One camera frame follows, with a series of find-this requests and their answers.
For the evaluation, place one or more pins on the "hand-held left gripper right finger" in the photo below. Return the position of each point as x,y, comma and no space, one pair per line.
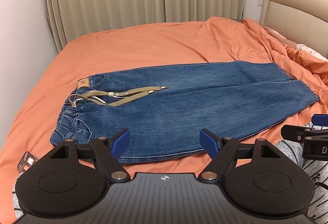
207,142

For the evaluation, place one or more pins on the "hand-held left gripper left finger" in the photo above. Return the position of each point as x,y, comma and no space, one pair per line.
122,140

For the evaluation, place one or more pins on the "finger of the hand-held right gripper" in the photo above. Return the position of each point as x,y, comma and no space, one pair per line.
320,120
292,132

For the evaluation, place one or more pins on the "blue denim pants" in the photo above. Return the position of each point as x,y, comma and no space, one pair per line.
179,111

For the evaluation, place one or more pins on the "person's grey patterned clothing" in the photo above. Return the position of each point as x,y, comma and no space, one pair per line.
315,188

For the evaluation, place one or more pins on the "olive webbing belt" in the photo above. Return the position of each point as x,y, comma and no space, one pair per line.
133,92

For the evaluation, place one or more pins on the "white floral pillow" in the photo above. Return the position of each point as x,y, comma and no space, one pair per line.
313,52

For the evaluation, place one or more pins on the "orange bed sheet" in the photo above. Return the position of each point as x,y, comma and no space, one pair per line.
128,47

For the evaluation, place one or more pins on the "smartphone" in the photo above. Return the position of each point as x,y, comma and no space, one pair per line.
27,161

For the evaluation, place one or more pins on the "beige padded headboard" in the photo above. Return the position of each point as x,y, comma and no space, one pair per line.
294,16

